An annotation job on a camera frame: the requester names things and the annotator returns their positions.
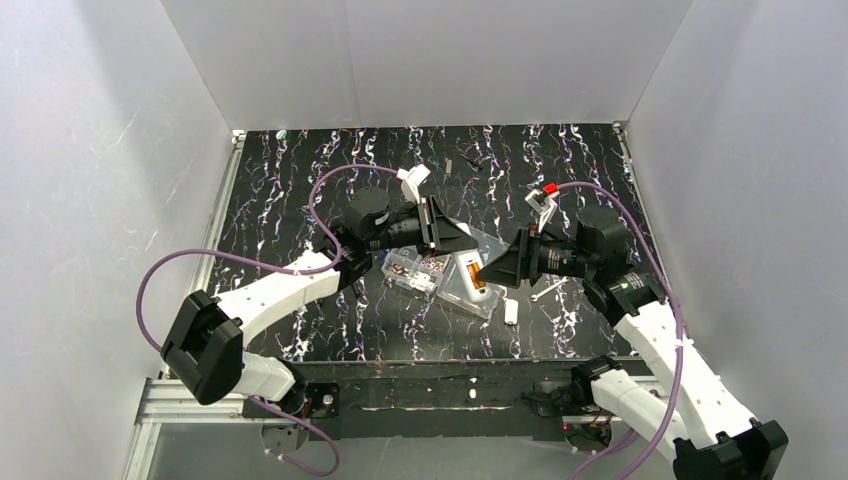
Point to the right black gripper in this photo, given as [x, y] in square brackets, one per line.
[525, 257]

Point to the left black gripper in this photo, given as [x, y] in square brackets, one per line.
[430, 225]

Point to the orange battery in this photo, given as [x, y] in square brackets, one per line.
[473, 269]

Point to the white battery cover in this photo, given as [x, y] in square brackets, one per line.
[510, 312]

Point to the white remote control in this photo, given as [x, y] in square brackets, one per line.
[472, 291]

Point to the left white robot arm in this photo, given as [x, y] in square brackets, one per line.
[206, 344]

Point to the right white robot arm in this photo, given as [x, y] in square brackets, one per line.
[706, 433]

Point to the clear plastic parts box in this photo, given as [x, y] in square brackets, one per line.
[432, 277]

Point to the small silver wrench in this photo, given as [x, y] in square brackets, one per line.
[534, 298]

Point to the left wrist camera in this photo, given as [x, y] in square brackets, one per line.
[411, 181]

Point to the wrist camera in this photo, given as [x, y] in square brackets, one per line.
[411, 181]
[543, 202]

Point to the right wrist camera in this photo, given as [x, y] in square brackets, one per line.
[543, 202]

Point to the aluminium frame rail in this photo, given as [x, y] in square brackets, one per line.
[168, 401]

